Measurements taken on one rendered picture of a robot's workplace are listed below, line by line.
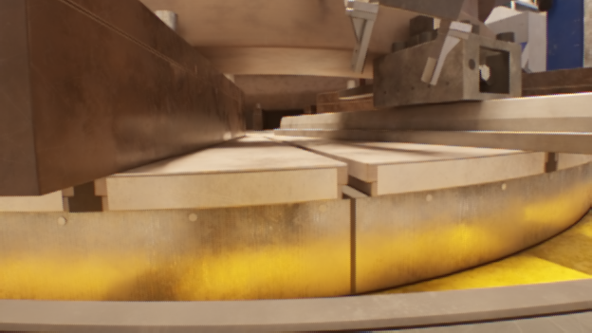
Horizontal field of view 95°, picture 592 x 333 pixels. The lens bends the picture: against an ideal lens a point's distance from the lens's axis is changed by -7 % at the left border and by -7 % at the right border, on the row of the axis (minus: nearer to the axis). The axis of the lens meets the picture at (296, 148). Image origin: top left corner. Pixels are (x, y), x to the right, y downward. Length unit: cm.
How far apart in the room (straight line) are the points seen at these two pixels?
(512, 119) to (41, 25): 110
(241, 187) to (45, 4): 41
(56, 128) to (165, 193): 22
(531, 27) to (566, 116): 609
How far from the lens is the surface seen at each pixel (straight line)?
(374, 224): 70
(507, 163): 92
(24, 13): 51
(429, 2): 50
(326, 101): 278
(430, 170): 72
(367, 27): 47
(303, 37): 118
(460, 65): 107
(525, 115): 105
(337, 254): 69
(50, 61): 52
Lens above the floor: 39
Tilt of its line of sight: 4 degrees down
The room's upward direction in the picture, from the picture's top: 1 degrees counter-clockwise
